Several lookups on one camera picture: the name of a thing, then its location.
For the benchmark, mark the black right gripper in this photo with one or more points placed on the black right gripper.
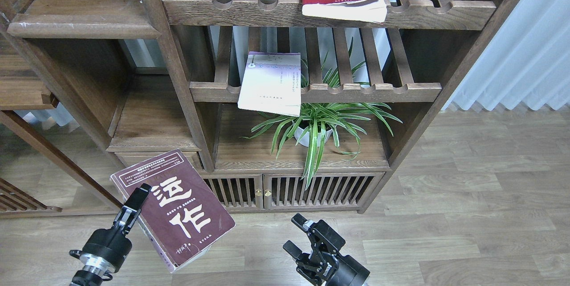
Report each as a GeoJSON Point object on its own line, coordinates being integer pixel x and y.
{"type": "Point", "coordinates": [324, 263]}

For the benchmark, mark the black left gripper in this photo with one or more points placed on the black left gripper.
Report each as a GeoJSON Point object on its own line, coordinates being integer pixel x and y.
{"type": "Point", "coordinates": [106, 249]}

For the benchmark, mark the maroon book white characters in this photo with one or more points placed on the maroon book white characters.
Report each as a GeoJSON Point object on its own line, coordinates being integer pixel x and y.
{"type": "Point", "coordinates": [181, 215]}

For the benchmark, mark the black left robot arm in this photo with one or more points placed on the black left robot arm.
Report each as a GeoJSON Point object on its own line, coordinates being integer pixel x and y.
{"type": "Point", "coordinates": [88, 279]}

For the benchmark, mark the white plant pot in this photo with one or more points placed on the white plant pot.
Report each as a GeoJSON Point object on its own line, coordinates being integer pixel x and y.
{"type": "Point", "coordinates": [305, 139]}

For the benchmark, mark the green spider plant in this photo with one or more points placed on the green spider plant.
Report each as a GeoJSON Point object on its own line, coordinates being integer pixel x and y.
{"type": "Point", "coordinates": [337, 115]}

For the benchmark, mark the dark wooden bookshelf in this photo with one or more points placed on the dark wooden bookshelf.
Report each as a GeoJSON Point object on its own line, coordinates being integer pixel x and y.
{"type": "Point", "coordinates": [147, 76]}

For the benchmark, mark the wooden side rack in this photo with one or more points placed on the wooden side rack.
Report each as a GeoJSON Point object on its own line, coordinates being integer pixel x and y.
{"type": "Point", "coordinates": [46, 170]}

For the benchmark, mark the white purple book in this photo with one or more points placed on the white purple book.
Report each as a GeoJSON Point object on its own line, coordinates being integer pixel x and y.
{"type": "Point", "coordinates": [272, 83]}

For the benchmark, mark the white pleated curtain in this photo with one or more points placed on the white pleated curtain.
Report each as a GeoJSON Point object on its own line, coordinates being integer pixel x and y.
{"type": "Point", "coordinates": [527, 63]}

